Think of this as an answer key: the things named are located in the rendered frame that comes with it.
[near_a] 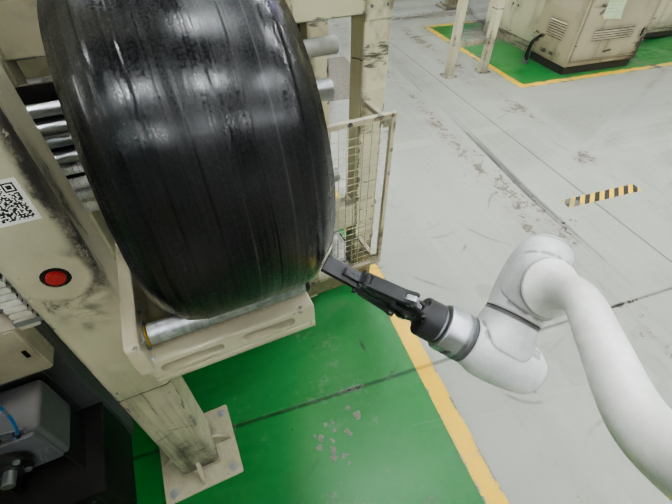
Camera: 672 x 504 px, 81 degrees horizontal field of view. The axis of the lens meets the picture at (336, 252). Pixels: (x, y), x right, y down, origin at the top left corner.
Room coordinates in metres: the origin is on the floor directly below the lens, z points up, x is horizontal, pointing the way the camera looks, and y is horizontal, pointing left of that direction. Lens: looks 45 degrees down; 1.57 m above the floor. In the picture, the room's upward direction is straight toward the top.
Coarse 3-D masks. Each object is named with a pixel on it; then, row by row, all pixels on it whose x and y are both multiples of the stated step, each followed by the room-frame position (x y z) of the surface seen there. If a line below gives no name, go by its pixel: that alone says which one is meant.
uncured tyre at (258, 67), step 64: (64, 0) 0.50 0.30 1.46; (128, 0) 0.51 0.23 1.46; (192, 0) 0.53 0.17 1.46; (256, 0) 0.56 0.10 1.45; (64, 64) 0.45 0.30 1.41; (128, 64) 0.44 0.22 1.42; (192, 64) 0.46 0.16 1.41; (256, 64) 0.48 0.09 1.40; (128, 128) 0.39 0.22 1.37; (192, 128) 0.41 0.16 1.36; (256, 128) 0.43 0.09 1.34; (320, 128) 0.49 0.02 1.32; (128, 192) 0.36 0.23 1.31; (192, 192) 0.37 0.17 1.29; (256, 192) 0.40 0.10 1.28; (320, 192) 0.44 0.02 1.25; (128, 256) 0.35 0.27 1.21; (192, 256) 0.35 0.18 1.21; (256, 256) 0.38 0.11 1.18; (320, 256) 0.44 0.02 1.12
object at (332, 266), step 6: (330, 258) 0.49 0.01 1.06; (324, 264) 0.48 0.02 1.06; (330, 264) 0.48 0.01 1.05; (336, 264) 0.48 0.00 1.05; (342, 264) 0.49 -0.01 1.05; (324, 270) 0.47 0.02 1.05; (330, 270) 0.47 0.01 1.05; (336, 270) 0.47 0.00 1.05; (342, 270) 0.48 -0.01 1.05; (354, 270) 0.48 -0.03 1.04; (336, 276) 0.46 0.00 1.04; (342, 276) 0.47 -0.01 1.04; (348, 282) 0.46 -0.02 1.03; (354, 282) 0.46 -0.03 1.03
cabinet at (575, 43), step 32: (576, 0) 4.27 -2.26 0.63; (608, 0) 4.18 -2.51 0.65; (640, 0) 4.30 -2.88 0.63; (544, 32) 4.51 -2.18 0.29; (576, 32) 4.14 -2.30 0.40; (608, 32) 4.23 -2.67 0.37; (640, 32) 4.37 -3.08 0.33; (544, 64) 4.39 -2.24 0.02; (576, 64) 4.17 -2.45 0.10; (608, 64) 4.32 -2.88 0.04
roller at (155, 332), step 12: (300, 288) 0.55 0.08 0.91; (264, 300) 0.51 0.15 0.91; (276, 300) 0.52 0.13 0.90; (228, 312) 0.48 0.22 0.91; (240, 312) 0.49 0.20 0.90; (144, 324) 0.45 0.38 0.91; (156, 324) 0.44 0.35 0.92; (168, 324) 0.44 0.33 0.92; (180, 324) 0.45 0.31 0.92; (192, 324) 0.45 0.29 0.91; (204, 324) 0.46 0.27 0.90; (156, 336) 0.42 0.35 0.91; (168, 336) 0.43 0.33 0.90
